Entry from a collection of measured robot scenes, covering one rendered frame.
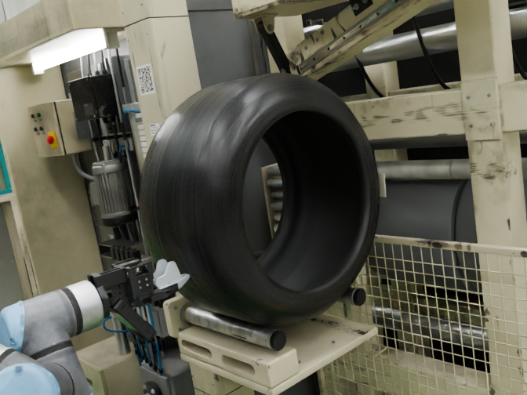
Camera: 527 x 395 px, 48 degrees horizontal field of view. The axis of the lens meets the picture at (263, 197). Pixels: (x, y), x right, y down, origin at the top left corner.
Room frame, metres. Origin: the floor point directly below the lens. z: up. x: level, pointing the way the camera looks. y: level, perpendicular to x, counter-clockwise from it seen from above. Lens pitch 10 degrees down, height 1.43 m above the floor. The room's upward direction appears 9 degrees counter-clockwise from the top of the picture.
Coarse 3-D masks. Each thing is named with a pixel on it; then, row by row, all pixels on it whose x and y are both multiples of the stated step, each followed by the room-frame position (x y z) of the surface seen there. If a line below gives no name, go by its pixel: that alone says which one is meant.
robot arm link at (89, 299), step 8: (72, 288) 1.04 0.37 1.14; (80, 288) 1.04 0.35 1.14; (88, 288) 1.04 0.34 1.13; (80, 296) 1.02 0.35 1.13; (88, 296) 1.03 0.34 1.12; (96, 296) 1.04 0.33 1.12; (80, 304) 1.01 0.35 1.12; (88, 304) 1.02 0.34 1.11; (96, 304) 1.03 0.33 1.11; (88, 312) 1.02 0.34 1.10; (96, 312) 1.03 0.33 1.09; (88, 320) 1.02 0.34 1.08; (96, 320) 1.03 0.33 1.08; (88, 328) 1.03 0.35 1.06
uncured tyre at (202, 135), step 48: (192, 96) 1.38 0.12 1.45; (240, 96) 1.24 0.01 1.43; (288, 96) 1.28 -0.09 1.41; (336, 96) 1.41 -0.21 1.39; (192, 144) 1.20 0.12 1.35; (240, 144) 1.18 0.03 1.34; (288, 144) 1.64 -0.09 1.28; (336, 144) 1.56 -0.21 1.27; (144, 192) 1.28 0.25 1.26; (192, 192) 1.15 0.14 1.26; (240, 192) 1.17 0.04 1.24; (288, 192) 1.64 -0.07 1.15; (336, 192) 1.59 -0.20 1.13; (192, 240) 1.15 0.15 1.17; (240, 240) 1.15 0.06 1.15; (288, 240) 1.61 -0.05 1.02; (336, 240) 1.54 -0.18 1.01; (192, 288) 1.24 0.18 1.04; (240, 288) 1.16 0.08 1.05; (288, 288) 1.22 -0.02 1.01; (336, 288) 1.32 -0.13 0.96
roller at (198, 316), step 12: (192, 312) 1.44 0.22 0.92; (204, 312) 1.41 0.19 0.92; (204, 324) 1.39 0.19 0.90; (216, 324) 1.35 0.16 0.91; (228, 324) 1.32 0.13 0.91; (240, 324) 1.30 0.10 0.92; (252, 324) 1.28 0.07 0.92; (240, 336) 1.29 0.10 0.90; (252, 336) 1.25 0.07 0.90; (264, 336) 1.22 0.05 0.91; (276, 336) 1.21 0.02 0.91; (276, 348) 1.21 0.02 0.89
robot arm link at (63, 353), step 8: (56, 344) 0.96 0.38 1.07; (64, 344) 0.97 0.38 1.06; (72, 344) 0.99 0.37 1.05; (40, 352) 0.94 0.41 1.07; (48, 352) 0.94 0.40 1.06; (56, 352) 0.95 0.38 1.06; (64, 352) 0.96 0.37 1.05; (72, 352) 0.97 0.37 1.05; (40, 360) 0.94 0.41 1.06; (48, 360) 0.94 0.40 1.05; (56, 360) 0.94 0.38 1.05; (64, 360) 0.95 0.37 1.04; (72, 360) 0.96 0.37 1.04; (72, 368) 0.94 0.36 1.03; (80, 368) 0.97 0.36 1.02; (72, 376) 0.91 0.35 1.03; (80, 376) 0.94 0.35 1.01; (80, 384) 0.93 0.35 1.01; (88, 384) 0.96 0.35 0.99; (80, 392) 0.92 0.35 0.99; (88, 392) 0.95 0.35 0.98
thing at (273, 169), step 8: (264, 168) 1.88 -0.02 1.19; (272, 168) 1.87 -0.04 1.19; (264, 176) 1.88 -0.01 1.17; (272, 176) 1.90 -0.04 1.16; (280, 176) 1.92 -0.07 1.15; (264, 184) 1.88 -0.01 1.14; (272, 184) 1.86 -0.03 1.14; (280, 184) 1.83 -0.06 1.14; (264, 192) 1.88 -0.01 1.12; (272, 192) 1.88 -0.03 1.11; (280, 192) 1.85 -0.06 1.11; (272, 200) 1.89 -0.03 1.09; (280, 200) 1.91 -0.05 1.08; (272, 208) 1.87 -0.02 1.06; (280, 208) 1.84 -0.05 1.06; (272, 216) 1.88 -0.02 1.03; (280, 216) 1.86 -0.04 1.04; (272, 224) 1.88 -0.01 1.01; (272, 232) 1.88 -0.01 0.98
